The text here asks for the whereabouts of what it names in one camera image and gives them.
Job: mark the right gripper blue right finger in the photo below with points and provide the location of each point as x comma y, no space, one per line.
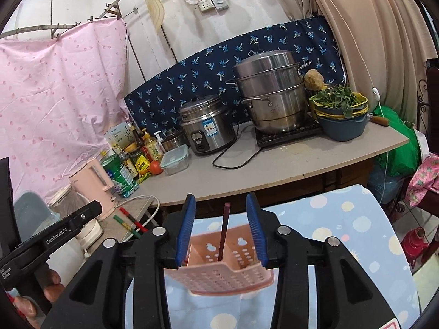
254,215

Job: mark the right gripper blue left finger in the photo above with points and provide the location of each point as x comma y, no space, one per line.
185,230

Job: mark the dark red chopstick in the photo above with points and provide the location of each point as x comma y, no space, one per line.
225,223

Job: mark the red green yellow chopstick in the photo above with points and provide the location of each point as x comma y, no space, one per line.
138,225

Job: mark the pink perforated utensil holder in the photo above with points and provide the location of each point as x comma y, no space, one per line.
238,271

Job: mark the person's left hand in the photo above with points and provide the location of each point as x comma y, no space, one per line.
27,302

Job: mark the red tomato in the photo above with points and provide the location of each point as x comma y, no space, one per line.
154,168

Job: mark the clear food container green lid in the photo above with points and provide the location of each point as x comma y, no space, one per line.
176,160

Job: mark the yellow snack packet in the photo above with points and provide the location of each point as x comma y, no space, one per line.
143,167

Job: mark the green tin can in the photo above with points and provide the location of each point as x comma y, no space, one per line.
124,182

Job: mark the small lidded steel pot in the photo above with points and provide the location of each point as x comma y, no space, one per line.
173,138

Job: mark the yellow oil bottle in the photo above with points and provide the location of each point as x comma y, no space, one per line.
152,146

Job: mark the silver rice cooker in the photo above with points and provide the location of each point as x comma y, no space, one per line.
207,124

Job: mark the black induction cooktop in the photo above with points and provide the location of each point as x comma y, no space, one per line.
309,129

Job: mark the blue patterned tablecloth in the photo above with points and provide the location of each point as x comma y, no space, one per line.
352,215

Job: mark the pink electric kettle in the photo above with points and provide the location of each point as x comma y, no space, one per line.
93,183

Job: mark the white carton box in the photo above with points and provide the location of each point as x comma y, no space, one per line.
119,137

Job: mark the stacked steel steamer pot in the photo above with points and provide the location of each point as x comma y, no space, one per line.
272,86

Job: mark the navy floral cloth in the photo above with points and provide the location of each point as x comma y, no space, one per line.
155,105

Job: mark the blue basin with greens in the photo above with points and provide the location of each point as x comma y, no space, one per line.
341,113

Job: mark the brown potato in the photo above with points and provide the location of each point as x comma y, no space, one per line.
314,81

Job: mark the red thermos flask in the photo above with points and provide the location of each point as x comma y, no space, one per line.
414,245

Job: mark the pink dotted curtain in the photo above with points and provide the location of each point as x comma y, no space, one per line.
58,99

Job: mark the pink floral cloth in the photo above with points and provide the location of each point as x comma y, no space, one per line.
425,179

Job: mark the beige curtain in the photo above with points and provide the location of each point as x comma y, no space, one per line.
385,44

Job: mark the wooden cutting board hanging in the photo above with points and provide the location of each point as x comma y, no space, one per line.
156,11

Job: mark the white wall socket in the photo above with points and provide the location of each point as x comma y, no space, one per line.
218,5

